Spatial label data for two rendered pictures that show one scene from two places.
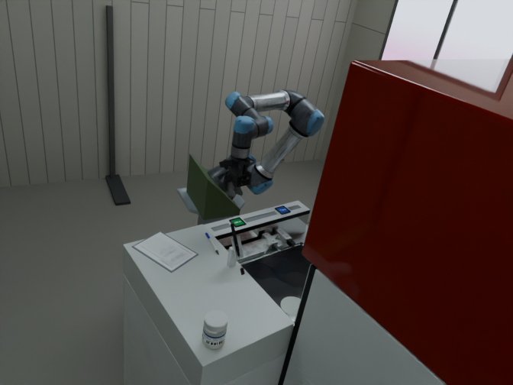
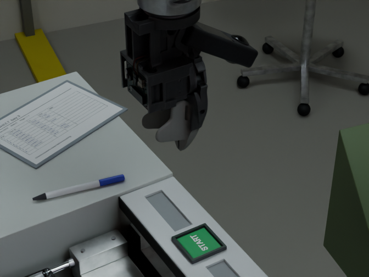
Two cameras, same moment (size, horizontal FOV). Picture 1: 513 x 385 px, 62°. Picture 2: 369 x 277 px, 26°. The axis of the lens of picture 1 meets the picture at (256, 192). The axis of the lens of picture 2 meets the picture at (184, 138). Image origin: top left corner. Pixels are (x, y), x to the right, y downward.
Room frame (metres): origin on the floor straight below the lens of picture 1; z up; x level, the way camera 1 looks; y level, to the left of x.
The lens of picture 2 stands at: (1.68, -0.74, 1.73)
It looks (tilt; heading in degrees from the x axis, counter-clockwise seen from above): 36 degrees down; 99
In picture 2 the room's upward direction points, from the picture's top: straight up
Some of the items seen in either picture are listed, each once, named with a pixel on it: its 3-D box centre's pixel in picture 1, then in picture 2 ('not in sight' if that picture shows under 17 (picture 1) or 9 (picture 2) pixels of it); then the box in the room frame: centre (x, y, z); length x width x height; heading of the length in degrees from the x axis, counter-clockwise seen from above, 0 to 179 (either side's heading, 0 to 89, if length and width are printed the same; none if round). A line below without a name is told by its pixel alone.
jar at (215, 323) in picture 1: (214, 329); not in sight; (0.90, 0.05, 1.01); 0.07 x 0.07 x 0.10
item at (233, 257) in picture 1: (235, 253); not in sight; (1.26, 0.04, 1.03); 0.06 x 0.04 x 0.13; 40
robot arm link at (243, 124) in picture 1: (243, 131); not in sight; (1.53, 0.09, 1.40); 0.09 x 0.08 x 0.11; 146
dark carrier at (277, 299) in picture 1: (297, 279); not in sight; (1.33, -0.22, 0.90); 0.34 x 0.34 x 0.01; 40
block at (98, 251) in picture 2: not in sight; (99, 250); (1.42, 0.09, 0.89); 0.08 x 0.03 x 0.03; 40
